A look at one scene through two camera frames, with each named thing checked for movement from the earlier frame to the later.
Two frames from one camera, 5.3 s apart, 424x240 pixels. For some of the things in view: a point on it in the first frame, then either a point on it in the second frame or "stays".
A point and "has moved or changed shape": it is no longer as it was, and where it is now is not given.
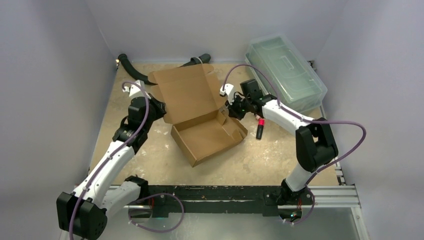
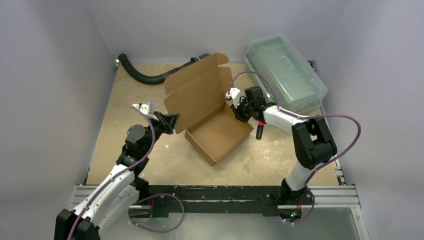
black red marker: [261, 124] stays
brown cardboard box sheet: [192, 103] has moved or changed shape
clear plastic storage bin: [298, 85] stays
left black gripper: [160, 106] to [167, 123]
